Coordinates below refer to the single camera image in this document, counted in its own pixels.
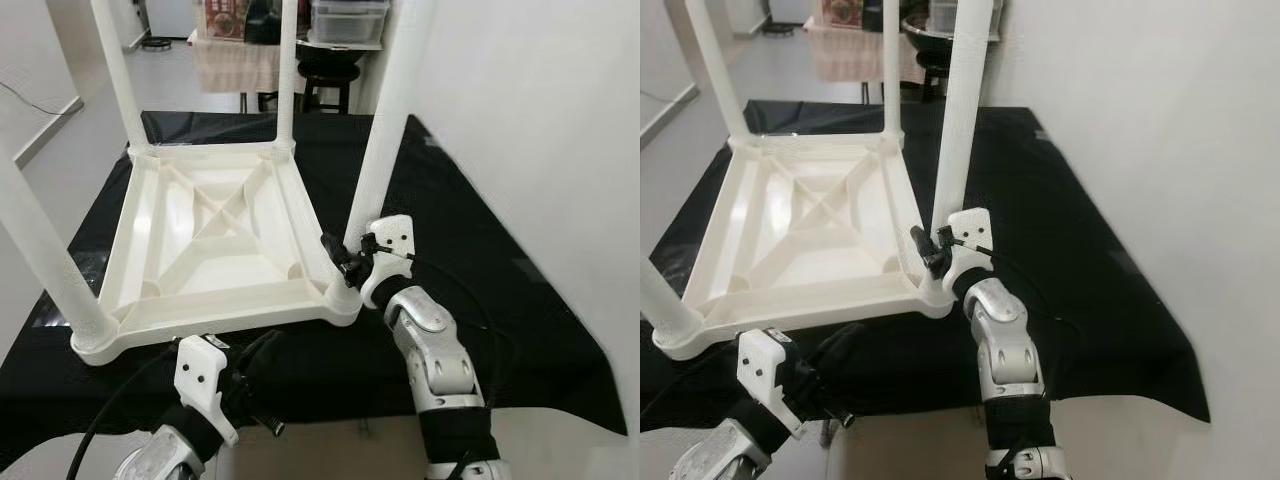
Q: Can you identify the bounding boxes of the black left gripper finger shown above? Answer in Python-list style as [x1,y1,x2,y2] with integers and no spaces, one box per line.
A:
[808,322,866,371]
[235,330,286,376]

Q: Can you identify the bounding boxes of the white plastic table top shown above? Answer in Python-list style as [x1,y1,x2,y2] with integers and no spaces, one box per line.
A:
[652,132,956,361]
[72,140,363,366]

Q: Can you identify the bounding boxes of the black tablecloth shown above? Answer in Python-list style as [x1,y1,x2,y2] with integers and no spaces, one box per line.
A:
[0,110,629,466]
[640,100,1211,436]

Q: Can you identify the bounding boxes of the black round stool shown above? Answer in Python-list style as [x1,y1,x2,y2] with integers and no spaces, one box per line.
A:
[915,52,966,101]
[298,62,359,113]

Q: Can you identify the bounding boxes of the clear plastic sheet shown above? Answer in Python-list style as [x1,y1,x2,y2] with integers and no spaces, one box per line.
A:
[40,240,106,331]

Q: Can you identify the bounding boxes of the beige cloth covered table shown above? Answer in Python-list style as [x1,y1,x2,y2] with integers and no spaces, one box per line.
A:
[190,35,301,93]
[808,22,921,86]

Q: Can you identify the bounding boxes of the clear plastic storage box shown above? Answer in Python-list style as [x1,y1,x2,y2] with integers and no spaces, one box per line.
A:
[930,0,1004,41]
[310,0,391,46]

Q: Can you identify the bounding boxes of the red patterned box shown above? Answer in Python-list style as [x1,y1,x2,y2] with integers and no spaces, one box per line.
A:
[205,0,246,39]
[820,0,863,29]

